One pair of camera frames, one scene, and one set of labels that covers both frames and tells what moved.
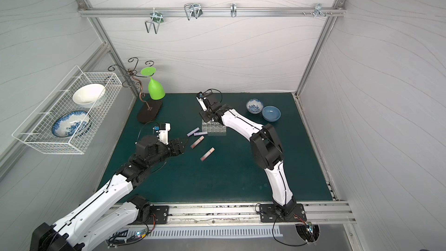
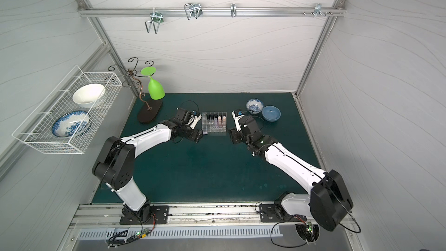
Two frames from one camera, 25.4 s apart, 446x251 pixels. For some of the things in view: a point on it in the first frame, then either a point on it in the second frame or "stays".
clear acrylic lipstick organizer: x=213 y=128 stays
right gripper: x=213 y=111 → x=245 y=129
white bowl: x=87 y=95 stays
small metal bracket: x=233 y=10 stays
